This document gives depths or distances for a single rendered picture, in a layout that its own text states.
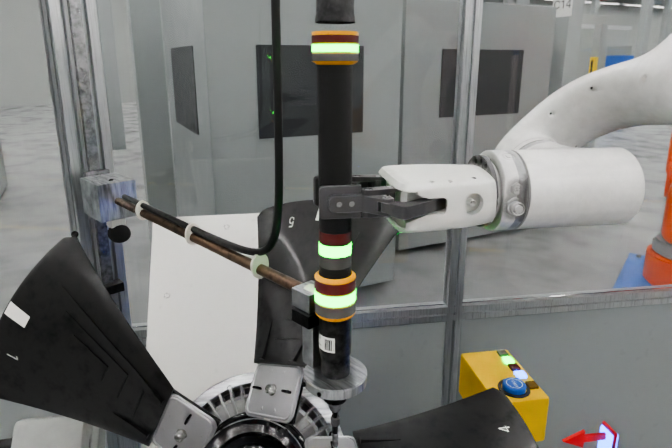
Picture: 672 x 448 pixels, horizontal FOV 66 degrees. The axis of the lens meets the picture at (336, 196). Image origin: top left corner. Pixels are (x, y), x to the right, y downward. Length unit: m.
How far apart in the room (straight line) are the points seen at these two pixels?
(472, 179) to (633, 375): 1.40
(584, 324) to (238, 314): 1.07
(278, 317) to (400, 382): 0.86
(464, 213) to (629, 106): 0.23
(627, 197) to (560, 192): 0.07
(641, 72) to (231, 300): 0.68
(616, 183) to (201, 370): 0.65
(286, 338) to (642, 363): 1.36
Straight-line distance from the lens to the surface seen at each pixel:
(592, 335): 1.70
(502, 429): 0.76
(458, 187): 0.50
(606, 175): 0.58
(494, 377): 1.05
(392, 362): 1.47
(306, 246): 0.70
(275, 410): 0.66
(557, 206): 0.56
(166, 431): 0.69
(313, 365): 0.60
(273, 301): 0.71
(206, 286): 0.92
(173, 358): 0.91
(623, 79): 0.63
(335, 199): 0.48
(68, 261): 0.68
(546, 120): 0.66
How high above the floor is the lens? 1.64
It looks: 15 degrees down
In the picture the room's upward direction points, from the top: straight up
